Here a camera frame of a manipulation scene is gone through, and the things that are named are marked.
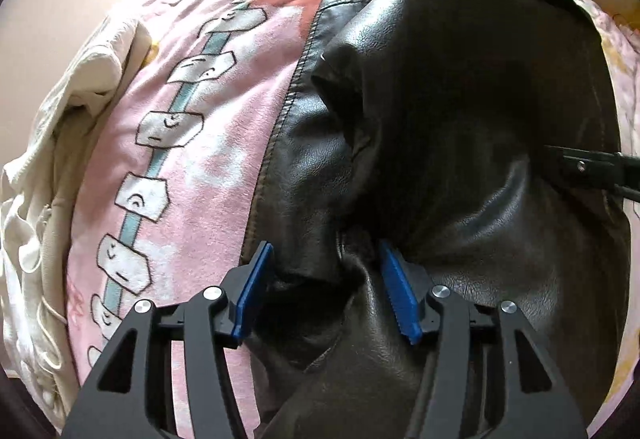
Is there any black leather jacket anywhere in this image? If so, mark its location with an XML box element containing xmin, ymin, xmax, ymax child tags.
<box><xmin>240</xmin><ymin>0</ymin><xmax>632</xmax><ymax>439</ymax></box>

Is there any cream white garment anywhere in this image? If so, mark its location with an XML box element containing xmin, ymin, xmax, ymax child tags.
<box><xmin>0</xmin><ymin>14</ymin><xmax>154</xmax><ymax>416</ymax></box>

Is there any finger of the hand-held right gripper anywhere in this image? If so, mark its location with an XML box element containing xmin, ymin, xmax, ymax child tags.
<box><xmin>543</xmin><ymin>144</ymin><xmax>640</xmax><ymax>208</ymax></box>

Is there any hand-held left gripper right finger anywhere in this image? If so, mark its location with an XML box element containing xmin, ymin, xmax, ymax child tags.
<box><xmin>378</xmin><ymin>240</ymin><xmax>589</xmax><ymax>439</ymax></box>

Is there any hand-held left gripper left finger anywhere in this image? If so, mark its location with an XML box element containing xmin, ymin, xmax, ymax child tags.
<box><xmin>62</xmin><ymin>241</ymin><xmax>276</xmax><ymax>439</ymax></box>

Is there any pink printed blanket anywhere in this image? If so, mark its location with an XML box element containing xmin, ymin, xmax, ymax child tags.
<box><xmin>65</xmin><ymin>0</ymin><xmax>640</xmax><ymax>439</ymax></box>

